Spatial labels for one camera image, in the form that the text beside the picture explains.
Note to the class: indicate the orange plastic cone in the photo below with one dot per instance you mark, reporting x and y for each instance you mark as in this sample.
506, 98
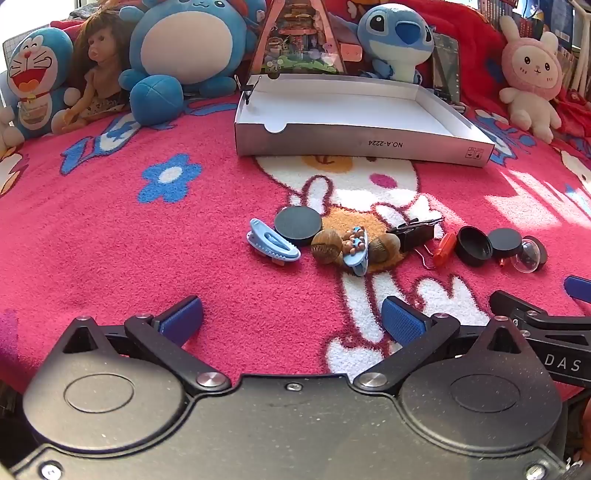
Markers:
444, 249

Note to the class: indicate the large black binder clip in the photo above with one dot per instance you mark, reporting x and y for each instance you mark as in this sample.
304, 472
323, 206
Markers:
411, 235

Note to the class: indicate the large black disc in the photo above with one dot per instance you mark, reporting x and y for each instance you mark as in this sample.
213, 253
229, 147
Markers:
298, 224

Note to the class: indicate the blue hair clip with bears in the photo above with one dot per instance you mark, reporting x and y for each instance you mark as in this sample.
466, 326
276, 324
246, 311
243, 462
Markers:
355, 251

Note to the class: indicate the small pink box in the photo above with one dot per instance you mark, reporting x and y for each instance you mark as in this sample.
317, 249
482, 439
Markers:
351, 51

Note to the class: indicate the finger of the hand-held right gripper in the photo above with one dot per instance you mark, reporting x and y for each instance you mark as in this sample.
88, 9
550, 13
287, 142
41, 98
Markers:
512, 303
579, 287

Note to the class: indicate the small black binder clip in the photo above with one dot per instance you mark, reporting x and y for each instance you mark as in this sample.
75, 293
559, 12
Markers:
248, 90

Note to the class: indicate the blue alien plush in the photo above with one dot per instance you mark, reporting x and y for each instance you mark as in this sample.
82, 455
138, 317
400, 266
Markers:
397, 37

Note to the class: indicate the pink bunny plush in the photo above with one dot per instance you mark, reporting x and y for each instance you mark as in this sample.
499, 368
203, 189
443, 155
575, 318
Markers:
531, 69

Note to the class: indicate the plain blue hair clip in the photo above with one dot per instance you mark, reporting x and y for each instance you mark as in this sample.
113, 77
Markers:
270, 242

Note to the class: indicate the black round cap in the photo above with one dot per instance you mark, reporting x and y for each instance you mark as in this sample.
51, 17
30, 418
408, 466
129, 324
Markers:
473, 247

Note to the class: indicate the brown walnut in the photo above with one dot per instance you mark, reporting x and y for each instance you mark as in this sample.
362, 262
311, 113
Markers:
325, 247
384, 247

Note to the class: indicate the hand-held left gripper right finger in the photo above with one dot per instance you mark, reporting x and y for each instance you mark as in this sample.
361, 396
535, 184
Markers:
401, 321

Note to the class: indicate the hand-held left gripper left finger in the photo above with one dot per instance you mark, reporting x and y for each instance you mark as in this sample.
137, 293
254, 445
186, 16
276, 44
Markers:
182, 316

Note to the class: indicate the grey grid board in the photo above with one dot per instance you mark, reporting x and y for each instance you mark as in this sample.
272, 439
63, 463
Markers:
8, 48

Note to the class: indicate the blue cat robot plush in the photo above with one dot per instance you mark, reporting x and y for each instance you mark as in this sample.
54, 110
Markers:
34, 78

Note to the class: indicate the brown-haired baby doll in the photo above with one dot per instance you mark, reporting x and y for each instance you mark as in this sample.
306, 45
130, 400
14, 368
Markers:
99, 60

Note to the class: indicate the clear plastic dome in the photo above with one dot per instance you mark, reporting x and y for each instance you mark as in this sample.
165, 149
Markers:
526, 258

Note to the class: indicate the black smartphone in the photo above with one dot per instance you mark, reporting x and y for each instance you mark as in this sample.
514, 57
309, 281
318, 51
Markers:
447, 69

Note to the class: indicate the pink triangular dollhouse box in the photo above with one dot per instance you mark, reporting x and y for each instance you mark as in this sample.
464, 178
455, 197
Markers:
295, 41

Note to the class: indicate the white cardboard box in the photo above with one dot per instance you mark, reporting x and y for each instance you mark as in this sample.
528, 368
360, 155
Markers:
341, 106

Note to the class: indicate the pink printed blanket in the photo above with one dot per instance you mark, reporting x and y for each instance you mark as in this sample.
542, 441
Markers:
138, 230

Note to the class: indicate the round blue mouse plush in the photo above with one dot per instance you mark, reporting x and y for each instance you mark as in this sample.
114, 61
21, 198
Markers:
184, 50

